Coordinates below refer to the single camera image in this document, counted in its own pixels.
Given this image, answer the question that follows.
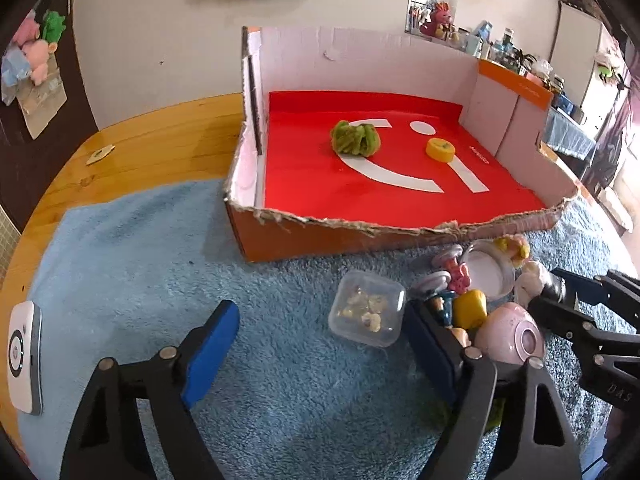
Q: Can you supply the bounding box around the small yellow-beige toy figure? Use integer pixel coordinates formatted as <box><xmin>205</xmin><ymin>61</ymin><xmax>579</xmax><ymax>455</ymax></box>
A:
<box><xmin>492</xmin><ymin>235</ymin><xmax>532</xmax><ymax>267</ymax></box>

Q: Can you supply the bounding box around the yellow toy figure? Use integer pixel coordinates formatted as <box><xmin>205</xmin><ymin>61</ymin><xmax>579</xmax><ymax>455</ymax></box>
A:
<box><xmin>452</xmin><ymin>290</ymin><xmax>488</xmax><ymax>331</ymax></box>

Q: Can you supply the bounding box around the boy figurine blue shirt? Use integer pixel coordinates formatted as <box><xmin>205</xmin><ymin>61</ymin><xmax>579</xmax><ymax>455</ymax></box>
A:
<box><xmin>427</xmin><ymin>296</ymin><xmax>473</xmax><ymax>348</ymax></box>

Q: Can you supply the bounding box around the white cabinet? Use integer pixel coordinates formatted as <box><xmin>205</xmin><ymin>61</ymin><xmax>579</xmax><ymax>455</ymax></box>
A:
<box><xmin>550</xmin><ymin>0</ymin><xmax>603</xmax><ymax>111</ymax></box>

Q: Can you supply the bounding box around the black and white plush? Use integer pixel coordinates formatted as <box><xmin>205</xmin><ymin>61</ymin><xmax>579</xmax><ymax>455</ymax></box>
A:
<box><xmin>515</xmin><ymin>260</ymin><xmax>566</xmax><ymax>307</ymax></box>

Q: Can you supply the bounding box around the clear plastic bag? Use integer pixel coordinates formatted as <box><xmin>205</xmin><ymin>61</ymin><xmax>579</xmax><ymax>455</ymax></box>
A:
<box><xmin>2</xmin><ymin>67</ymin><xmax>68</xmax><ymax>140</ymax></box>

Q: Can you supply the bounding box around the row of bottles and boxes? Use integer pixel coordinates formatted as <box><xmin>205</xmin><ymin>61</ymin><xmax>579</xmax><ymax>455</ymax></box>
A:
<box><xmin>450</xmin><ymin>20</ymin><xmax>586</xmax><ymax>121</ymax></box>

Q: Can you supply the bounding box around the clear plastic square box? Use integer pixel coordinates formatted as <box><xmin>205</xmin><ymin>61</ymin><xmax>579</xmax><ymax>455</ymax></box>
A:
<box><xmin>328</xmin><ymin>270</ymin><xmax>406</xmax><ymax>348</ymax></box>

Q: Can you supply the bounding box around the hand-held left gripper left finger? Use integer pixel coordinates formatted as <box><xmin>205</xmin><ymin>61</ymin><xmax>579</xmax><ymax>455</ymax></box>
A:
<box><xmin>59</xmin><ymin>300</ymin><xmax>241</xmax><ymax>480</ymax></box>

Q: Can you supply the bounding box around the green plush toy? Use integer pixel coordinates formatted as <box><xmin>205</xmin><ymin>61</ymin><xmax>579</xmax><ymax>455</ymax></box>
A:
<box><xmin>41</xmin><ymin>10</ymin><xmax>67</xmax><ymax>43</ymax></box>

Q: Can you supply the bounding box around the pink rounded gadget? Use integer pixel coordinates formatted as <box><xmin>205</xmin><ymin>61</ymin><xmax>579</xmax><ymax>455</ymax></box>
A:
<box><xmin>474</xmin><ymin>302</ymin><xmax>546</xmax><ymax>363</ymax></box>

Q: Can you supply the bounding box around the small wooden tag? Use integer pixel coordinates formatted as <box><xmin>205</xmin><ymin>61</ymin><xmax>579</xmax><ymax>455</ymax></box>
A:
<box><xmin>86</xmin><ymin>145</ymin><xmax>116</xmax><ymax>166</ymax></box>

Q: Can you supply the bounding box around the pink pig plush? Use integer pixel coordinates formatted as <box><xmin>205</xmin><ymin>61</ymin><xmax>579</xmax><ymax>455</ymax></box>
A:
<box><xmin>22</xmin><ymin>40</ymin><xmax>56</xmax><ymax>86</ymax></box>

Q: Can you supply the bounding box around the yellow round cap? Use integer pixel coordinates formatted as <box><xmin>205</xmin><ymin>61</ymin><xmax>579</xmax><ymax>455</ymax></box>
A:
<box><xmin>425</xmin><ymin>137</ymin><xmax>456</xmax><ymax>163</ymax></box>

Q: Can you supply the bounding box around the green fuzzy scrunchie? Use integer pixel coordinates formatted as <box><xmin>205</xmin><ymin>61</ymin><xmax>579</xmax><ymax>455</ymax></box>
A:
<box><xmin>420</xmin><ymin>395</ymin><xmax>506</xmax><ymax>433</ymax></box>
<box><xmin>330</xmin><ymin>120</ymin><xmax>381</xmax><ymax>157</ymax></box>

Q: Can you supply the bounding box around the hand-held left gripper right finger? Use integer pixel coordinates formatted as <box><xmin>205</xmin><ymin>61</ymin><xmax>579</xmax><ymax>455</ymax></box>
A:
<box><xmin>404</xmin><ymin>301</ymin><xmax>583</xmax><ymax>480</ymax></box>

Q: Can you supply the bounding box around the pink rabbit plush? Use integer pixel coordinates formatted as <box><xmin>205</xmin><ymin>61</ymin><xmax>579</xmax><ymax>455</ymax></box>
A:
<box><xmin>419</xmin><ymin>2</ymin><xmax>453</xmax><ymax>38</ymax></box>

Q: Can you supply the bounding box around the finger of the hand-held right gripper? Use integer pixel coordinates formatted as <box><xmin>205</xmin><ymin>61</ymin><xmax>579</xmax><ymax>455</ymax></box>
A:
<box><xmin>529</xmin><ymin>296</ymin><xmax>640</xmax><ymax>361</ymax></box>
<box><xmin>550</xmin><ymin>268</ymin><xmax>640</xmax><ymax>311</ymax></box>

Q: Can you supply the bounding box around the cardboard box with red liner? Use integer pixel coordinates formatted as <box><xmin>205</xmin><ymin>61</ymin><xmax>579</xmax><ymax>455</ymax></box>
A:
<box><xmin>222</xmin><ymin>25</ymin><xmax>581</xmax><ymax>263</ymax></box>

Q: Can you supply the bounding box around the pink figurine on clear stand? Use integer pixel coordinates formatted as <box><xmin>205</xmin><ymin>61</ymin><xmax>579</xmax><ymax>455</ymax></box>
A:
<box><xmin>410</xmin><ymin>244</ymin><xmax>473</xmax><ymax>301</ymax></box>

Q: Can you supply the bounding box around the blue fluffy mat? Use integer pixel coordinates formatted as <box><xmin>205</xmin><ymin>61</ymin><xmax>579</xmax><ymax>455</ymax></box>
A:
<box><xmin>30</xmin><ymin>180</ymin><xmax>626</xmax><ymax>480</ymax></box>

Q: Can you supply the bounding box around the pink plush toy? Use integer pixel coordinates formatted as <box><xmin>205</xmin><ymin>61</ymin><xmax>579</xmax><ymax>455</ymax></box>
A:
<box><xmin>12</xmin><ymin>15</ymin><xmax>41</xmax><ymax>45</ymax></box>

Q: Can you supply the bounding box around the white flat device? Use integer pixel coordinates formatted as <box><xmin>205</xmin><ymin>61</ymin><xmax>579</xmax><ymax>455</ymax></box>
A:
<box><xmin>7</xmin><ymin>301</ymin><xmax>43</xmax><ymax>416</ymax></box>

